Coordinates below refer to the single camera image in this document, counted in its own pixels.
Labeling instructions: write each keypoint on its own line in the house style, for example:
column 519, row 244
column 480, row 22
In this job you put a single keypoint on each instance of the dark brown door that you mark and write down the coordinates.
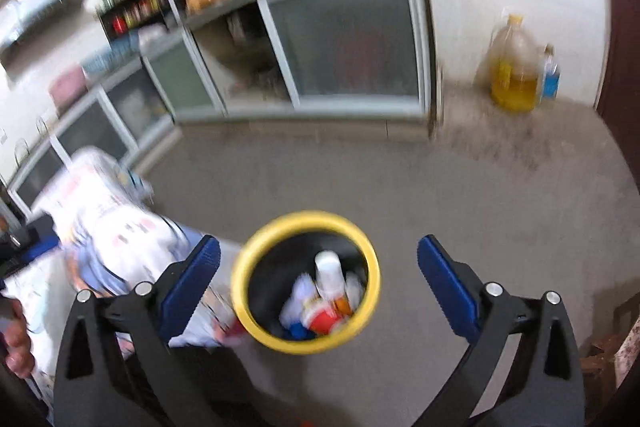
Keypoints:
column 622, row 32

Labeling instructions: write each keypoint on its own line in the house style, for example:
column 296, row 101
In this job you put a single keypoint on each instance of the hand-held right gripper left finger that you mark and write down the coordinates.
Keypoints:
column 192, row 287

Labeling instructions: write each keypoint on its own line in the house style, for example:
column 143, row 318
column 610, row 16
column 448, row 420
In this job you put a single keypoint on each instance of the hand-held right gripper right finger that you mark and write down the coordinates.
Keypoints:
column 447, row 287

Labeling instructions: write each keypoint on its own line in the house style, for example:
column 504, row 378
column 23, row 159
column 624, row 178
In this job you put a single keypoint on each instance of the white plastic bottle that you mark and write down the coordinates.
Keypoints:
column 328, row 272

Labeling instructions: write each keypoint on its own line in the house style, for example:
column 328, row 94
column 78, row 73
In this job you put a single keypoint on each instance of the crumpled white tissue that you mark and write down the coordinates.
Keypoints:
column 297, row 297

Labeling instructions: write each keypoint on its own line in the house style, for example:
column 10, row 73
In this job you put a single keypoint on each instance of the pink plastic basin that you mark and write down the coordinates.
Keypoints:
column 69, row 87

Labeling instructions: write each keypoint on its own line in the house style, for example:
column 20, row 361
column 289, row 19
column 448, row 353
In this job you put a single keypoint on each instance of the steel range hood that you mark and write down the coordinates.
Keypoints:
column 40, row 12

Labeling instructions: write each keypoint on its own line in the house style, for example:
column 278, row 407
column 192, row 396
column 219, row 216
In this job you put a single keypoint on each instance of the black spice rack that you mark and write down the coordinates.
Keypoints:
column 135, row 7

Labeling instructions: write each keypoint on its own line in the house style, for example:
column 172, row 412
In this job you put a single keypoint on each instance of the brown wooden stool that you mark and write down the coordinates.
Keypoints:
column 612, row 357

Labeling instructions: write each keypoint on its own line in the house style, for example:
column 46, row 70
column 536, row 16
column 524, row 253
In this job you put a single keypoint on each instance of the white glass-door counter cabinet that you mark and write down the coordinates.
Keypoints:
column 345, row 47

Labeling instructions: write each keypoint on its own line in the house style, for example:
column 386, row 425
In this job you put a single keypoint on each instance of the red paper cup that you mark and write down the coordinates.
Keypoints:
column 324, row 321

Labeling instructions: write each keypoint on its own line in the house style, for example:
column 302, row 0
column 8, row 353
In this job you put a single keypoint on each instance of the person's left hand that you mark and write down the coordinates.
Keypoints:
column 17, row 342

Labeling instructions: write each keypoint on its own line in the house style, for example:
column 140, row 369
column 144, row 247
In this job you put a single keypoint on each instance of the blue plastic basin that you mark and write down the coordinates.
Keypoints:
column 111, row 54

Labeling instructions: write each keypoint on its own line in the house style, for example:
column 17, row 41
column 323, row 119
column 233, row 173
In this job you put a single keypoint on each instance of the yellow-rimmed black trash bin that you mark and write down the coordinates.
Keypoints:
column 240, row 287

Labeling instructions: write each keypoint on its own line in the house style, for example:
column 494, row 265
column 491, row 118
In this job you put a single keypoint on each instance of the large yellow oil jug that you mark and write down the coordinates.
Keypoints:
column 514, row 82

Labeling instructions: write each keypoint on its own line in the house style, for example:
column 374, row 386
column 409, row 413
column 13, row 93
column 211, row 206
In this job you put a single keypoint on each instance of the clear bottle with blue label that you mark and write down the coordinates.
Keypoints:
column 549, row 79

